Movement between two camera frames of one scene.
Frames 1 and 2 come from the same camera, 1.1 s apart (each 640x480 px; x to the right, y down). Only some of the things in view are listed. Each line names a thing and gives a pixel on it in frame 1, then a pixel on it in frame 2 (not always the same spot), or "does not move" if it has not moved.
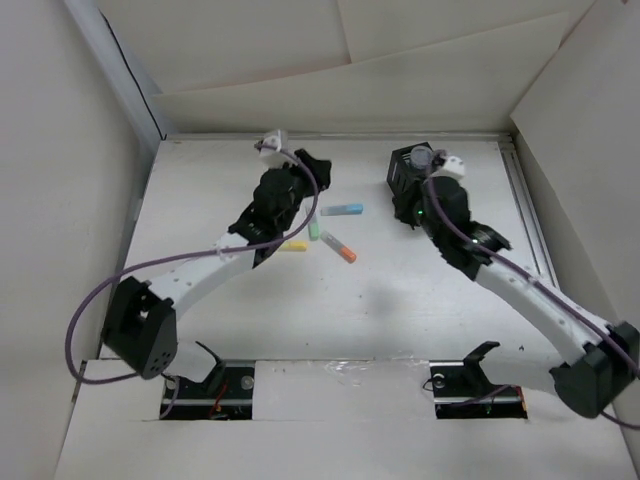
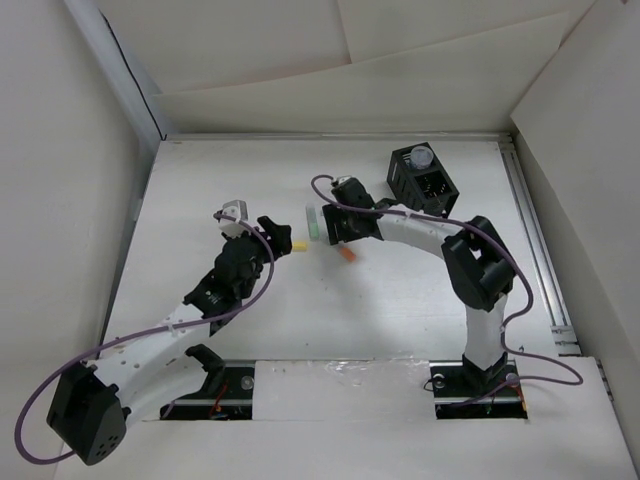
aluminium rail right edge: (530, 213) does not move
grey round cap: (421, 157) does not move
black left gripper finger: (321, 169) → (280, 240)
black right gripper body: (412, 211) → (345, 220)
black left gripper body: (301, 185) → (261, 255)
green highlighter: (314, 229) does not move
